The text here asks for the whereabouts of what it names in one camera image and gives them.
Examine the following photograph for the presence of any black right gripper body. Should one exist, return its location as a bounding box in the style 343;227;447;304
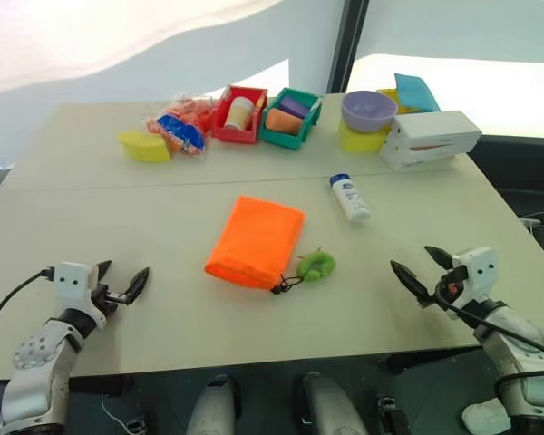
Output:
433;266;471;312

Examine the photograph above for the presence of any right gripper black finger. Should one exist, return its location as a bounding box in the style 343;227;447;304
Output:
424;245;457;274
389;259;437;311

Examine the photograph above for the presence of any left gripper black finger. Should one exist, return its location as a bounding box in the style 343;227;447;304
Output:
94;259;114;286
125;266;151;306

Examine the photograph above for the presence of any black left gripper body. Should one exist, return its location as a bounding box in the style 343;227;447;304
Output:
90;283;135;319

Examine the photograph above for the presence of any green fuzzy scrunchie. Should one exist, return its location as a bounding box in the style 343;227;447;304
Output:
296;246;337;285

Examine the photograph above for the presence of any white bottle with blue cap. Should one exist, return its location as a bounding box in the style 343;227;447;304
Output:
329;172;372;224

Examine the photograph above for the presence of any orange cloth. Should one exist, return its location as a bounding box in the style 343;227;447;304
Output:
203;195;306;291

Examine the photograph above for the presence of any black string loop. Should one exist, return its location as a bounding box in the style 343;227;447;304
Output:
270;271;306;295

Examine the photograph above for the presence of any orange blue snack bag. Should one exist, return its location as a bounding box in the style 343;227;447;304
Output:
143;93;219;158

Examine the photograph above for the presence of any black table clamp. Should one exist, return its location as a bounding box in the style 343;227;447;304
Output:
67;374;135;398

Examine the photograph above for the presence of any white cardboard box with print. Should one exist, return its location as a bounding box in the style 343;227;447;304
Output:
379;133;457;172

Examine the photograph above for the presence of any yellow wedge-shaped sponge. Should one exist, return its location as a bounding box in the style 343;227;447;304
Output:
119;129;172;163

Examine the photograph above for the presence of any white long cardboard box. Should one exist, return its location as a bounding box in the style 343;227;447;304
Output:
392;110;483;155

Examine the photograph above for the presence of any black floor device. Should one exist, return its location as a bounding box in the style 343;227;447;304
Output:
375;393;412;435

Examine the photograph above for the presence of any yellow square block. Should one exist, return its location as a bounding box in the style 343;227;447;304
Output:
337;118;391;154

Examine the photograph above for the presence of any grey rounded robot leg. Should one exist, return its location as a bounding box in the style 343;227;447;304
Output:
294;371;368;435
185;373;242;435

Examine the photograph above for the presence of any white rounded floor object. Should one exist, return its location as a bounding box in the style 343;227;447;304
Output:
461;402;511;434

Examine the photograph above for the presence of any purple plastic bowl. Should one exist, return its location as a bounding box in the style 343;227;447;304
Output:
341;90;399;134

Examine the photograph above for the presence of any yellow container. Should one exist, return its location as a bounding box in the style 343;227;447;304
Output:
375;88;421;115

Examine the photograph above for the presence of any red plastic storage bin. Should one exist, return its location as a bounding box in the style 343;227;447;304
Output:
210;84;269;145

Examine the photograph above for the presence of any green plastic storage bin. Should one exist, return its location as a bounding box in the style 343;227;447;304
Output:
258;87;324;151

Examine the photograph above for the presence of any cream cylindrical cup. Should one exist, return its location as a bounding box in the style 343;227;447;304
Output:
224;95;255;131

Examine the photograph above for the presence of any orange cylinder block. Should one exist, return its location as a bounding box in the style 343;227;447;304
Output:
265;108;304;136

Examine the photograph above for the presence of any purple block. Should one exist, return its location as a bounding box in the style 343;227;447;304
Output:
278;94;310;118

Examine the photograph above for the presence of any dark vertical pillar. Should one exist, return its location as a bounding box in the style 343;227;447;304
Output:
325;0;371;95

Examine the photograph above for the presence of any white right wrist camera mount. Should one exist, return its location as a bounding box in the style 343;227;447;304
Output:
451;246;500;305

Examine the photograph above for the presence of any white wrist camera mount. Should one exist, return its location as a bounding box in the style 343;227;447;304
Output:
451;246;500;305
53;261;108;328

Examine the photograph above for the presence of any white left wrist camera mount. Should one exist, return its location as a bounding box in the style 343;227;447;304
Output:
53;261;108;328

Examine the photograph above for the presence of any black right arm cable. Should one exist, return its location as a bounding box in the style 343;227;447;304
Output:
433;275;544;409

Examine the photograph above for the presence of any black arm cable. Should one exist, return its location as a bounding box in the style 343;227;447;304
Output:
0;267;56;409
433;275;544;409

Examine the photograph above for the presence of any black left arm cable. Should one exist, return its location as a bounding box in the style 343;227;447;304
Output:
0;267;56;409

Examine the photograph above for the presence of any white power strip with cable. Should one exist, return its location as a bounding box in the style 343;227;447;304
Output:
519;210;544;237

